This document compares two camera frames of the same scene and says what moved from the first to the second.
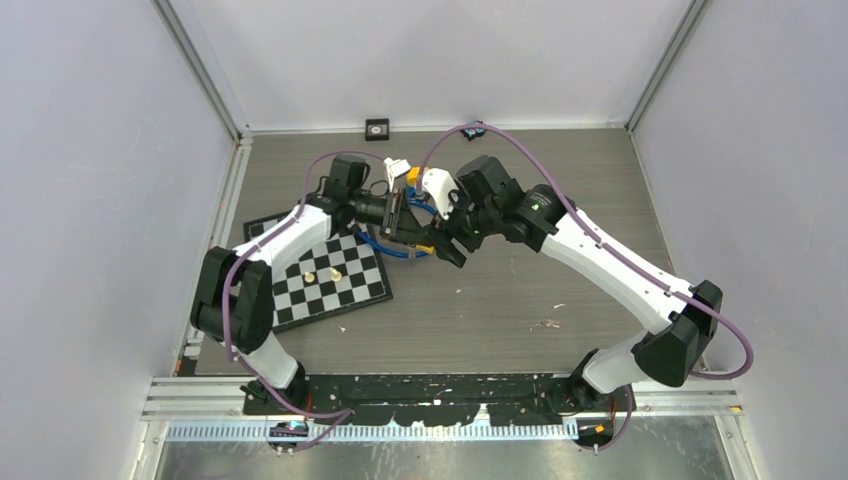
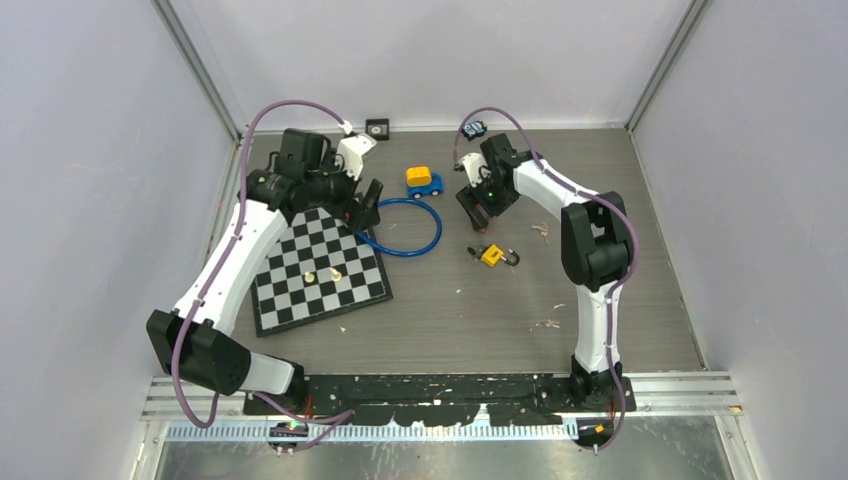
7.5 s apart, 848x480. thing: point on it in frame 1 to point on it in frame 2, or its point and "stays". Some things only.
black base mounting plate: [453, 399] stays
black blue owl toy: [470, 133] stays
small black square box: [377, 129] stays
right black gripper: [444, 231] to [473, 195]
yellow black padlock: [425, 248] to [493, 255]
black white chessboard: [334, 277] stays
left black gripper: [401, 224] to [360, 216]
